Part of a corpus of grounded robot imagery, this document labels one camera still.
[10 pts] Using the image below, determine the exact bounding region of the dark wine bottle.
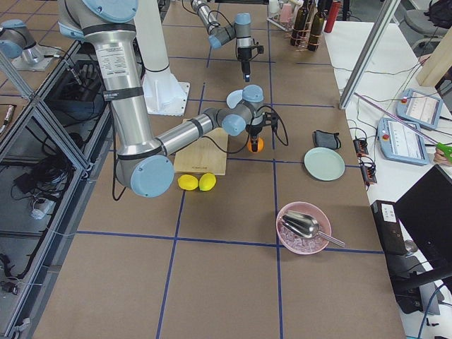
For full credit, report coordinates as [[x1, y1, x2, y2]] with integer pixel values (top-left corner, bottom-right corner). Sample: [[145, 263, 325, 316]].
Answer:
[[290, 0, 309, 46], [307, 0, 325, 52]]

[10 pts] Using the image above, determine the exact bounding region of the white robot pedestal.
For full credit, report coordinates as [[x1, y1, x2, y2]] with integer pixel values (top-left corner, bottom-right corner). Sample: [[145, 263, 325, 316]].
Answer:
[[134, 0, 190, 117]]

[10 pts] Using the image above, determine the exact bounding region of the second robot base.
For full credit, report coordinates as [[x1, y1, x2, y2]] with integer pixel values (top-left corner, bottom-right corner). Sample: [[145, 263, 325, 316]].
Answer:
[[1, 19, 54, 71]]

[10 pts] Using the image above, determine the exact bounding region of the steel scoop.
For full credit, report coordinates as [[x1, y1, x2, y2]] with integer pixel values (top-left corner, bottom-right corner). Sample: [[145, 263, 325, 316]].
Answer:
[[282, 210, 345, 248]]

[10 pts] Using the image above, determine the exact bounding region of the copper wire bottle rack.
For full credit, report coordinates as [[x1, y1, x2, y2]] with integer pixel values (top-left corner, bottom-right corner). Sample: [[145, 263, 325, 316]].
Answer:
[[290, 7, 323, 52]]

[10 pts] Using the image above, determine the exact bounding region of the right yellow lemon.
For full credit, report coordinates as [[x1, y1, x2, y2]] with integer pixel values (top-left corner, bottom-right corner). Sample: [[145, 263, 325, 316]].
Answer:
[[198, 173, 217, 191]]

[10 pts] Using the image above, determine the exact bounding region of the light blue plate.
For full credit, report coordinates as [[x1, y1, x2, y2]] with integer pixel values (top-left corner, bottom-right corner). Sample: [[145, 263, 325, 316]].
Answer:
[[226, 90, 243, 109]]

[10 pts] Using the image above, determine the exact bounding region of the aluminium frame post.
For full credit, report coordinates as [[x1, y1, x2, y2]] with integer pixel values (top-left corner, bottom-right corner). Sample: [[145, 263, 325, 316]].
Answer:
[[338, 0, 400, 109]]

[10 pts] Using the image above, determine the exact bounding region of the pink bowl with ice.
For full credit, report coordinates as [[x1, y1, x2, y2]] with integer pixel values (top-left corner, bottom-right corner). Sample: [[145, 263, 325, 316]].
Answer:
[[276, 201, 332, 255]]

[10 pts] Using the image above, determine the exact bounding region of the white wire dish rack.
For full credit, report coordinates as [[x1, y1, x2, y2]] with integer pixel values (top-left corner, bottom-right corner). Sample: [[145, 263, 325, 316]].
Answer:
[[266, 6, 292, 32]]

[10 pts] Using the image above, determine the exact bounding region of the wooden beam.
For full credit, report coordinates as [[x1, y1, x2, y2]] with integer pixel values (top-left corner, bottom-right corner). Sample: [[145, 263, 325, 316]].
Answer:
[[416, 29, 452, 87]]

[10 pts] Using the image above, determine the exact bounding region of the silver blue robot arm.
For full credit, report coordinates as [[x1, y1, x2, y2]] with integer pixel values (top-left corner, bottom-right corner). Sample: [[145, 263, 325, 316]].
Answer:
[[58, 1, 278, 198], [190, 1, 264, 83]]

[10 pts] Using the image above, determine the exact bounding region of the wooden cutting board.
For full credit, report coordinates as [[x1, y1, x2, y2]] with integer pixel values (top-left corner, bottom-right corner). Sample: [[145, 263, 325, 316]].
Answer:
[[174, 128, 228, 175]]

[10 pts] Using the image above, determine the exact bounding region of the mint green plate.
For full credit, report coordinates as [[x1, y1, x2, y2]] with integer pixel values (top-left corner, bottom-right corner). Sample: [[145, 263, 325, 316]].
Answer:
[[304, 147, 345, 181]]

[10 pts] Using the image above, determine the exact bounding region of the dark wine bottle left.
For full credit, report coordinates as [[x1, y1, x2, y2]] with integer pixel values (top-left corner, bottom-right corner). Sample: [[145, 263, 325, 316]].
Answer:
[[290, 0, 309, 46]]

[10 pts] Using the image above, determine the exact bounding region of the yellow lemon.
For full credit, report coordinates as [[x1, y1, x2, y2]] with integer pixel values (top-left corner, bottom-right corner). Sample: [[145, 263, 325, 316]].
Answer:
[[198, 173, 217, 191], [177, 174, 198, 191]]

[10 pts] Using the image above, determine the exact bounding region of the far teach pendant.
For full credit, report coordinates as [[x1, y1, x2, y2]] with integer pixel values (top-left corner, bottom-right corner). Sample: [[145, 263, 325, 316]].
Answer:
[[396, 88, 444, 130]]

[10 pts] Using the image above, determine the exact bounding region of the green grabber tool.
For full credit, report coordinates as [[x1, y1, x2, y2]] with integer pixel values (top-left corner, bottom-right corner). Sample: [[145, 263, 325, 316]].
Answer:
[[354, 93, 452, 162]]

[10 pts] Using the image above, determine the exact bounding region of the left yellow lemon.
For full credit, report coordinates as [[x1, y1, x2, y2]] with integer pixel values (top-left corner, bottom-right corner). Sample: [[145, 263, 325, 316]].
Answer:
[[177, 174, 198, 191]]

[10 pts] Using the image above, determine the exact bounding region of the dark grey folded cloth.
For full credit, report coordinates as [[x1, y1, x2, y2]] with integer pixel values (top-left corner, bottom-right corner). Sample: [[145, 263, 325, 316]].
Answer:
[[312, 130, 341, 150]]

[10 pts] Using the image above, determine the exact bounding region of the teach pendant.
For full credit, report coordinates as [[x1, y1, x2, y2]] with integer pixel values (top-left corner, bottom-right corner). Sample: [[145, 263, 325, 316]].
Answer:
[[396, 88, 444, 130], [377, 117, 430, 166]]

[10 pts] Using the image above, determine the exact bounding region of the black monitor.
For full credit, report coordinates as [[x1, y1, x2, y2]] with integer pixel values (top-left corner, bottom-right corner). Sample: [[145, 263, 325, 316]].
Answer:
[[395, 165, 451, 268]]

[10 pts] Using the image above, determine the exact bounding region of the dark wine bottle right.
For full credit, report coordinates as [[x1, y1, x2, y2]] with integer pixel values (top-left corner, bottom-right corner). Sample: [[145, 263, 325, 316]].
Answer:
[[307, 0, 325, 52]]

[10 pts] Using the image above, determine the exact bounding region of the orange fruit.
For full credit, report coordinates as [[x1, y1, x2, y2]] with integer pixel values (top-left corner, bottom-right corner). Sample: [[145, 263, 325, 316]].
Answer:
[[246, 137, 264, 153]]

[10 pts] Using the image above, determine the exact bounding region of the pink cup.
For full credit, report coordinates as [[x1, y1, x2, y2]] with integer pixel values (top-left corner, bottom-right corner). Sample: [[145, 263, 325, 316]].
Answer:
[[279, 3, 292, 24]]

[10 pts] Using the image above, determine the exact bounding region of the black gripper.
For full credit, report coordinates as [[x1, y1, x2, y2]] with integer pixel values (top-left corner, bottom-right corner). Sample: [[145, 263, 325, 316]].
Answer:
[[246, 112, 278, 150], [237, 44, 263, 82]]

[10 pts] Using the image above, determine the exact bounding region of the black orange usb hub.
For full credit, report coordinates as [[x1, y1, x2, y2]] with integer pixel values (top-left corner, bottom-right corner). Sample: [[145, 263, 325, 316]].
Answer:
[[353, 138, 377, 189]]

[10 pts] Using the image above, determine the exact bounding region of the near teach pendant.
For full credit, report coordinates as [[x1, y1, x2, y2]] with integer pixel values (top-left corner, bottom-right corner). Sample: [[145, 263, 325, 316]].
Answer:
[[377, 117, 430, 166]]

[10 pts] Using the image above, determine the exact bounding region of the black computer box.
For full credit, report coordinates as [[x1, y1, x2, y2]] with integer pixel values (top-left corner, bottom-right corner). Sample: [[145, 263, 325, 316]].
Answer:
[[371, 200, 434, 314]]

